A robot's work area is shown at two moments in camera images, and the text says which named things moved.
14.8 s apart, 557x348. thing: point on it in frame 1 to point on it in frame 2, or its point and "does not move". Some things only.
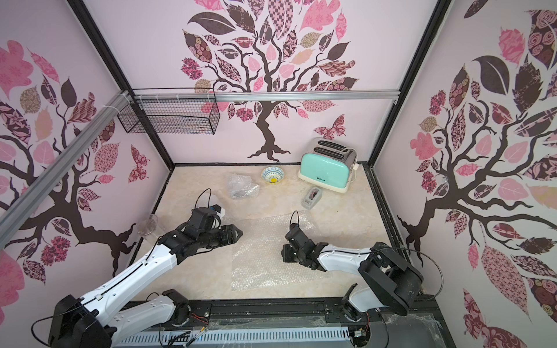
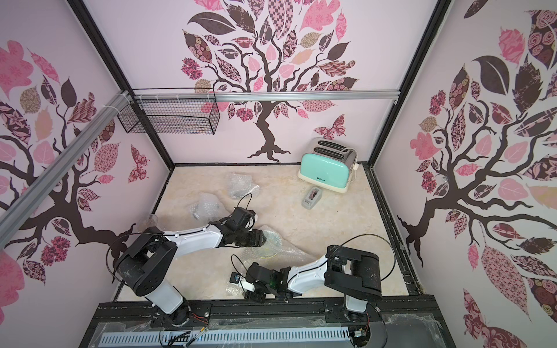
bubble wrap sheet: x=241 y=186 does not move
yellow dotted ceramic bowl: x=273 y=175 to x=270 y=246
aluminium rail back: x=259 y=96 does not move
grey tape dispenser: x=312 y=198 does not move
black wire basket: x=174 y=117 does not move
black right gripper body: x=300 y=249 to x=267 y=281
